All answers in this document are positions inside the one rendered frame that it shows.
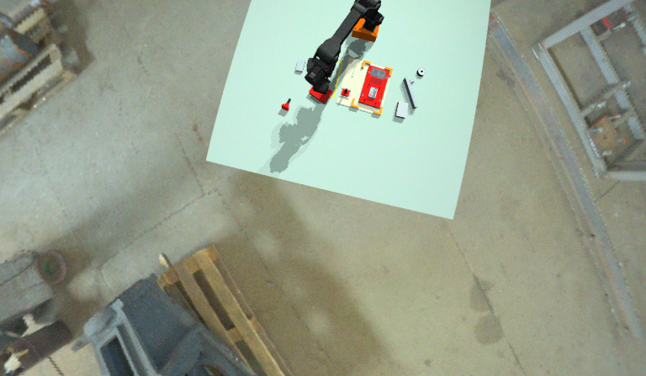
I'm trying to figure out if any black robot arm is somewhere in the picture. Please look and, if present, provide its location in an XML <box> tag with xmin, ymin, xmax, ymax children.
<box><xmin>305</xmin><ymin>0</ymin><xmax>384</xmax><ymax>87</ymax></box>

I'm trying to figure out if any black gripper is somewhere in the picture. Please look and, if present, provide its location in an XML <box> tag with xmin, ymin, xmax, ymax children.
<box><xmin>312</xmin><ymin>67</ymin><xmax>335</xmax><ymax>94</ymax></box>

